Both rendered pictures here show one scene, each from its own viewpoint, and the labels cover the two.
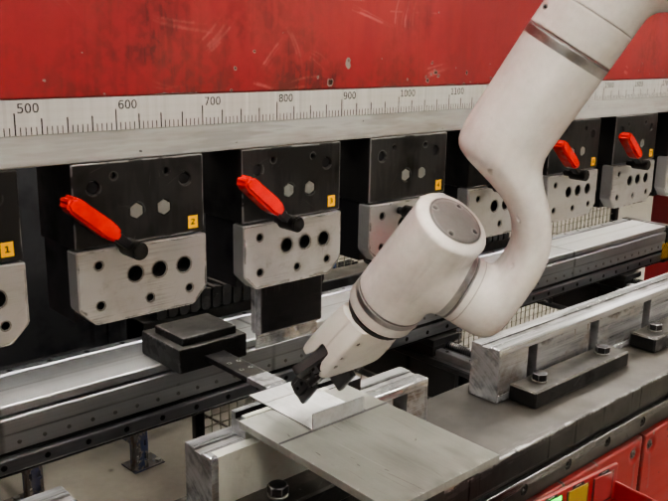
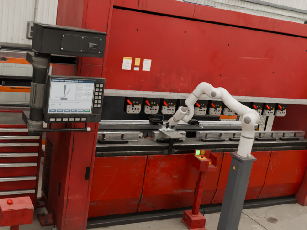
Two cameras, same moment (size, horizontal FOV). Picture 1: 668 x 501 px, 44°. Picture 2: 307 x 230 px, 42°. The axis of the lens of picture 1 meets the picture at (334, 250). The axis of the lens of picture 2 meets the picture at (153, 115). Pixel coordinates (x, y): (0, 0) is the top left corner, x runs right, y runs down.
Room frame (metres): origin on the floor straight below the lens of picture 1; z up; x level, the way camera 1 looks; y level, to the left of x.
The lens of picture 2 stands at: (-2.96, -0.69, 2.12)
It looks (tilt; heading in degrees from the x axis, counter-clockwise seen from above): 14 degrees down; 13
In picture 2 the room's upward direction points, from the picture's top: 9 degrees clockwise
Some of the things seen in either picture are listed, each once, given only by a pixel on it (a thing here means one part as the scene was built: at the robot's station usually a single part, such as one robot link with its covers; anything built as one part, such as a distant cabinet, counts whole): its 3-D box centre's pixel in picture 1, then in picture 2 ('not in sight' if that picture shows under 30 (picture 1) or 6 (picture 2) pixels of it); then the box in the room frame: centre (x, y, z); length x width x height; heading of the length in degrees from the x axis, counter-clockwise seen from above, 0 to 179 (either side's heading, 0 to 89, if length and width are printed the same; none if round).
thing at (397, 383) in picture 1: (317, 437); (168, 135); (1.05, 0.02, 0.92); 0.39 x 0.06 x 0.10; 132
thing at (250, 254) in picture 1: (272, 209); (167, 105); (0.99, 0.08, 1.26); 0.15 x 0.09 x 0.17; 132
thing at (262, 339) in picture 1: (286, 305); (167, 117); (1.01, 0.06, 1.13); 0.10 x 0.02 x 0.10; 132
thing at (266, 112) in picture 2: not in sight; (267, 108); (1.93, -0.96, 1.26); 0.15 x 0.09 x 0.17; 132
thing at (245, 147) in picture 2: not in sight; (245, 146); (0.67, -0.77, 1.09); 0.19 x 0.19 x 0.18
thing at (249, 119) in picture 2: not in sight; (248, 125); (0.64, -0.76, 1.30); 0.19 x 0.12 x 0.24; 165
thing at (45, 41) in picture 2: not in sight; (65, 82); (-0.17, 0.68, 1.53); 0.51 x 0.25 x 0.85; 137
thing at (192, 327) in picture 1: (222, 353); (159, 123); (1.14, 0.16, 1.01); 0.26 x 0.12 x 0.05; 42
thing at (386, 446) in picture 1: (364, 440); (172, 133); (0.90, -0.04, 1.00); 0.26 x 0.18 x 0.01; 42
